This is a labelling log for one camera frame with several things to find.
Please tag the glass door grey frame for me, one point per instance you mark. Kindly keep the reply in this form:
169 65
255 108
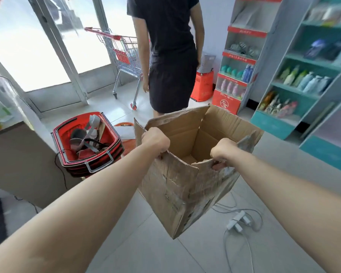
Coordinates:
59 53

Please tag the row of colourful bottles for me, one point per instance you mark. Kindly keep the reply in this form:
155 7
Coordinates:
278 106

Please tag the row of pale bottles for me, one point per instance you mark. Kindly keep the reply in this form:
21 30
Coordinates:
304 80

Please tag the teal bottle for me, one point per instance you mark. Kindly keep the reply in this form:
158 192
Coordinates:
234 73
229 71
239 74
224 69

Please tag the person's left forearm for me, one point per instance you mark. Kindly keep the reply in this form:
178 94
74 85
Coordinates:
74 218

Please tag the row of pale packets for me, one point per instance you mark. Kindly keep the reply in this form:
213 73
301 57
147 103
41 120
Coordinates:
329 14

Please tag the cardboard box with white label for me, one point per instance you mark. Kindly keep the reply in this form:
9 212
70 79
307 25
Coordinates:
182 193

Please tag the blue white bottle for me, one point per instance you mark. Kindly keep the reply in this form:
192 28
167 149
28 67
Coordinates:
250 74
245 73

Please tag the person's left hand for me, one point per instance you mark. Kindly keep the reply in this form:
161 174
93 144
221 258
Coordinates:
156 142

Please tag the red white display stand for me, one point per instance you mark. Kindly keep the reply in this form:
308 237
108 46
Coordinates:
227 102

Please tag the clutter of grey tools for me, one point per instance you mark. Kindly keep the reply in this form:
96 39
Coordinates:
88 139

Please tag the white floor power strip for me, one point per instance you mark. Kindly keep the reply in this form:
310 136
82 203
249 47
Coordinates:
238 220

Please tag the clear plastic packets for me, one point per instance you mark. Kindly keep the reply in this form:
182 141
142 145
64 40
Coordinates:
244 49

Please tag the person's right hand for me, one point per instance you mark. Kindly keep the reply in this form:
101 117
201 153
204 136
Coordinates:
226 150

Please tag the blue packets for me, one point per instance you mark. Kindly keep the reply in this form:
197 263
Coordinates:
321 49

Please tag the stack of red shopping baskets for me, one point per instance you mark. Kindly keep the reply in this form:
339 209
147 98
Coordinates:
105 164

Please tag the orange red plastic crate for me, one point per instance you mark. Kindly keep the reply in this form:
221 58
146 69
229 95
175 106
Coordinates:
201 86

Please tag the grey brown counter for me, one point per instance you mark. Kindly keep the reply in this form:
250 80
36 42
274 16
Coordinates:
22 162

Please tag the person's right forearm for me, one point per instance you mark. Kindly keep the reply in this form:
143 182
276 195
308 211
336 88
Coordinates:
301 201

